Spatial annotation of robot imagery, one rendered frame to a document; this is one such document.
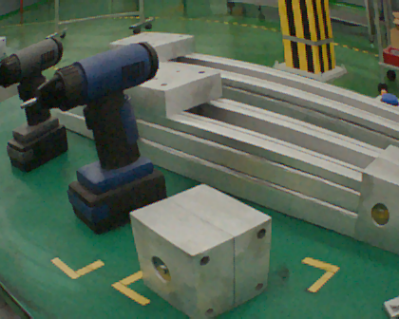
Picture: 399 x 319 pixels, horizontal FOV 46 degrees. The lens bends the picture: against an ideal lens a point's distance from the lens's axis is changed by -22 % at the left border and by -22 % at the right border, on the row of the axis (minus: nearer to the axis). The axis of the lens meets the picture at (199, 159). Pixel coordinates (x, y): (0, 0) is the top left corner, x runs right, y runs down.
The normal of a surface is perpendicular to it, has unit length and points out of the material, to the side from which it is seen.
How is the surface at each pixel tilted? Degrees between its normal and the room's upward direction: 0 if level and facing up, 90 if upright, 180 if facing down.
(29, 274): 0
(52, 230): 0
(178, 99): 90
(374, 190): 90
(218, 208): 0
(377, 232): 90
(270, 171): 90
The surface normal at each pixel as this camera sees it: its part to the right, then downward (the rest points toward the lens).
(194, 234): -0.07, -0.91
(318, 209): -0.71, 0.33
